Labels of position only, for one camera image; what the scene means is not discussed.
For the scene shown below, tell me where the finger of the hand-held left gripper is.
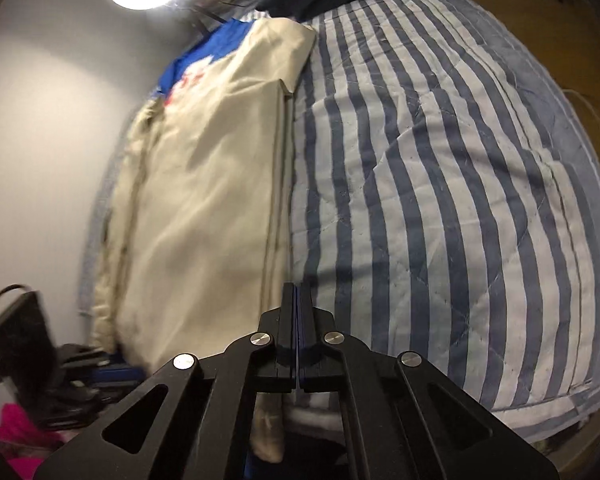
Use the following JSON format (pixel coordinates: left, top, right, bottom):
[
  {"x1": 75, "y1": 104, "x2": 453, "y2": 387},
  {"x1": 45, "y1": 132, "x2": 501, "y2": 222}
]
[{"x1": 82, "y1": 352, "x2": 148, "y2": 393}]

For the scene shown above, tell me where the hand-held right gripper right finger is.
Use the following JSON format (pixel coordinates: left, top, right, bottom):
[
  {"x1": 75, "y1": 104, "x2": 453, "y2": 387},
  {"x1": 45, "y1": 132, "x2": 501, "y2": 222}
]
[{"x1": 298, "y1": 285, "x2": 561, "y2": 480}]

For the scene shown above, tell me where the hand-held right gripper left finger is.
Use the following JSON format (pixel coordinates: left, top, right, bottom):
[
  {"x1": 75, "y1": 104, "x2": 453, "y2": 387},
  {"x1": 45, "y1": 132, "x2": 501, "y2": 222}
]
[{"x1": 32, "y1": 284, "x2": 298, "y2": 480}]

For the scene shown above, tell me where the beige and blue jacket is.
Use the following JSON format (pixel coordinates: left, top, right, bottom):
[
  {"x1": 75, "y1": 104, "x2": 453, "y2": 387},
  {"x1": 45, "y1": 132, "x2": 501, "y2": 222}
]
[{"x1": 90, "y1": 17, "x2": 318, "y2": 463}]

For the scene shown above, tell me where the person's left forearm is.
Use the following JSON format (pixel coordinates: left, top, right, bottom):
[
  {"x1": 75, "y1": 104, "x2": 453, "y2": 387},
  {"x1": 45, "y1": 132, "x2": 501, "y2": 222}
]
[{"x1": 0, "y1": 402, "x2": 66, "y2": 480}]

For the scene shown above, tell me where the blue white striped blanket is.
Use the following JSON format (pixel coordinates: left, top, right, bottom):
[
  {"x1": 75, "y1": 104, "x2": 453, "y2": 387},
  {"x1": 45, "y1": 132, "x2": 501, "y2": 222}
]
[{"x1": 77, "y1": 0, "x2": 600, "y2": 443}]

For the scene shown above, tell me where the black tripod stand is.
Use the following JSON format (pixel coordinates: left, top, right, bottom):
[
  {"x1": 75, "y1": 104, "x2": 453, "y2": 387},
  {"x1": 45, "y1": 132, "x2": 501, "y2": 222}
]
[{"x1": 177, "y1": 2, "x2": 229, "y2": 36}]

